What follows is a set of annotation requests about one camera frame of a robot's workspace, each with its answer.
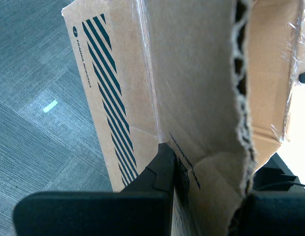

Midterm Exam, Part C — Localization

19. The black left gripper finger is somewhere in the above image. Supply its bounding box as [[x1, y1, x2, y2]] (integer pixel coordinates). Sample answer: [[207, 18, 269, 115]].
[[12, 142, 178, 236], [231, 191, 305, 236]]

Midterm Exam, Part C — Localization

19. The brown cardboard box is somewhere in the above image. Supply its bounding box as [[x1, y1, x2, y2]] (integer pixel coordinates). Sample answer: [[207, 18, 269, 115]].
[[61, 0, 305, 236]]

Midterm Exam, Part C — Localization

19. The short green floor tape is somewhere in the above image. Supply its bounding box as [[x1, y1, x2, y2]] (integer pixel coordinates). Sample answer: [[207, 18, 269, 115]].
[[43, 100, 59, 114]]

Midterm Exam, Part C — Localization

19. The thin black cable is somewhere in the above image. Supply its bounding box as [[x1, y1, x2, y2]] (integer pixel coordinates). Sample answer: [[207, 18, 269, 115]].
[[258, 181, 305, 190]]

